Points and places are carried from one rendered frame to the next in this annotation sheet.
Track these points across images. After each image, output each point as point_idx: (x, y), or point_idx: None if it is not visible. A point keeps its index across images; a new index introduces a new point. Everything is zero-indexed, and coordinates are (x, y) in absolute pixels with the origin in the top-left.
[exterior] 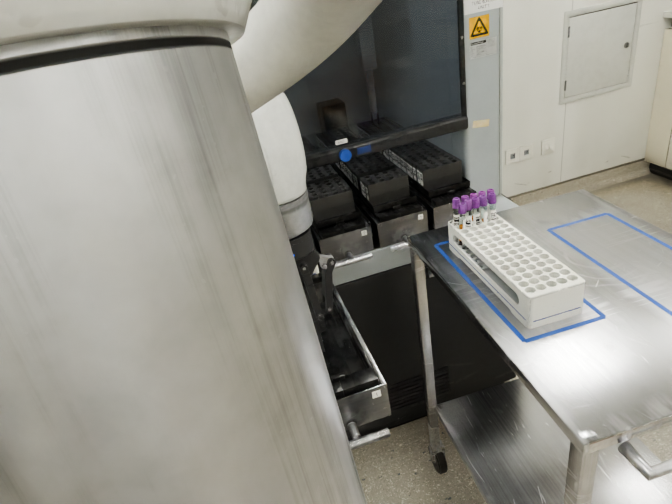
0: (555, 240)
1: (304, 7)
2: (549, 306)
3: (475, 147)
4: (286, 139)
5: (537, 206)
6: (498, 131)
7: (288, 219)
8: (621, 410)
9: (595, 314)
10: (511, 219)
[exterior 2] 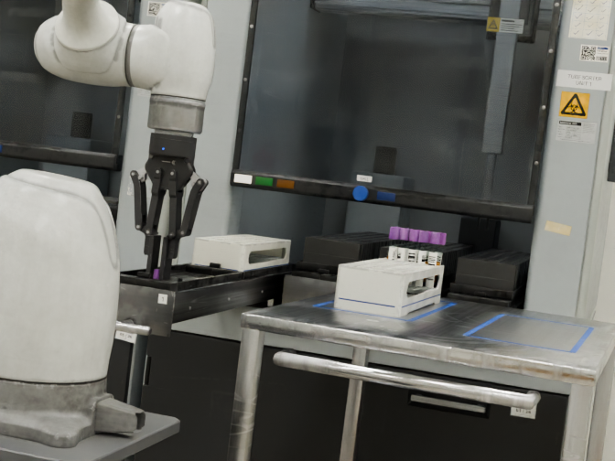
0: (490, 315)
1: None
2: (358, 286)
3: (544, 258)
4: (188, 42)
5: (537, 313)
6: (583, 249)
7: (168, 110)
8: (303, 319)
9: (405, 319)
10: (487, 306)
